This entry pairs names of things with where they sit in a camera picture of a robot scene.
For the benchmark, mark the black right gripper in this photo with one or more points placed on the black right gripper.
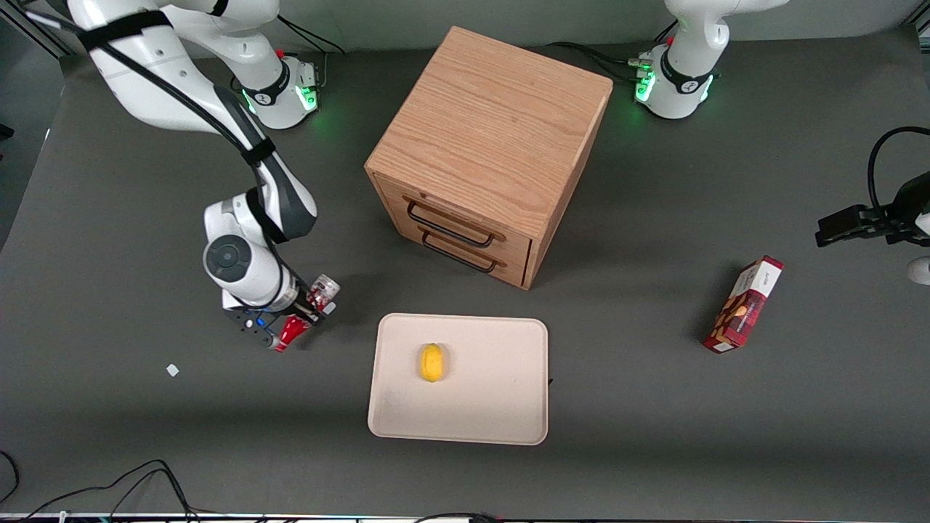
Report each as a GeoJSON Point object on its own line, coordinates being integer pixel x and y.
{"type": "Point", "coordinates": [304, 308]}

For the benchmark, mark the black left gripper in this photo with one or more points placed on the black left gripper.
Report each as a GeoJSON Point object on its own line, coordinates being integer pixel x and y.
{"type": "Point", "coordinates": [895, 216]}

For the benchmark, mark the red coke bottle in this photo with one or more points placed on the red coke bottle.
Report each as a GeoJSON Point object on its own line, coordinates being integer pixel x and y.
{"type": "Point", "coordinates": [290, 334]}

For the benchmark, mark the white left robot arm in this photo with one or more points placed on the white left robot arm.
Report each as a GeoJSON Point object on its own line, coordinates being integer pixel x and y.
{"type": "Point", "coordinates": [683, 80]}

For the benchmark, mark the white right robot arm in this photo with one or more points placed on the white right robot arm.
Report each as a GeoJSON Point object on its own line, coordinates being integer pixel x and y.
{"type": "Point", "coordinates": [160, 80]}

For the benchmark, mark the beige plastic tray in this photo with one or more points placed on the beige plastic tray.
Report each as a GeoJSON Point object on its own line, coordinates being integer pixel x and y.
{"type": "Point", "coordinates": [494, 392]}

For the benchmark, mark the yellow lemon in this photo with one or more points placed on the yellow lemon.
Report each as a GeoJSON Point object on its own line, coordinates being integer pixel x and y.
{"type": "Point", "coordinates": [431, 363]}

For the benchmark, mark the red cookie box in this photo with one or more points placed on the red cookie box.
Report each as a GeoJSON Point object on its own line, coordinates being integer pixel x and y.
{"type": "Point", "coordinates": [741, 312]}

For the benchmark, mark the wooden drawer cabinet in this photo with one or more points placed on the wooden drawer cabinet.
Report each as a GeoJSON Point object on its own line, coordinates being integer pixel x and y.
{"type": "Point", "coordinates": [494, 131]}

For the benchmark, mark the small black clamp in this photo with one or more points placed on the small black clamp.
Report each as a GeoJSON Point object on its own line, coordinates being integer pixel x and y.
{"type": "Point", "coordinates": [6, 132]}

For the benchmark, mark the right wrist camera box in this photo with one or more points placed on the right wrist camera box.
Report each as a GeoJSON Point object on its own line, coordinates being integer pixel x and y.
{"type": "Point", "coordinates": [251, 330]}

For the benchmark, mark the dark metal frame bar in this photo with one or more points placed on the dark metal frame bar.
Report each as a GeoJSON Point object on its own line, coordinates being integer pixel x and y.
{"type": "Point", "coordinates": [40, 33]}

